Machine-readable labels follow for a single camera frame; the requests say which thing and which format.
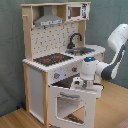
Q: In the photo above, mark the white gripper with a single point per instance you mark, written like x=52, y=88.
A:
x=78, y=83

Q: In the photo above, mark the toy oven door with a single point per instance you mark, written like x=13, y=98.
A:
x=64, y=101

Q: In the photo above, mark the small metal pot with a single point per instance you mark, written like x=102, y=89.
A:
x=79, y=52

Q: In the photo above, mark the wooden toy kitchen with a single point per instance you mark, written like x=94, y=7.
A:
x=46, y=40

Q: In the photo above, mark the red right stove knob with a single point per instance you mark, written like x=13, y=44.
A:
x=74, y=69

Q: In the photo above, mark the red stove knob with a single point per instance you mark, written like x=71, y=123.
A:
x=74, y=69
x=56, y=75

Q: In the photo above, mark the red left stove knob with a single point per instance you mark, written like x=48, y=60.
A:
x=56, y=75

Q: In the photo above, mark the grey toy sink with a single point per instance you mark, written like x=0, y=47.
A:
x=86, y=50

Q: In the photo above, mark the black toy faucet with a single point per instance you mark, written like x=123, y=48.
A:
x=73, y=40

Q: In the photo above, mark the black toy stovetop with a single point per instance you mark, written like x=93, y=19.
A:
x=52, y=59

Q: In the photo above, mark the grey range hood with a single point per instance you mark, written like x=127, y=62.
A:
x=48, y=18

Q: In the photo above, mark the white toy microwave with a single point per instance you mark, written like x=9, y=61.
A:
x=77, y=11

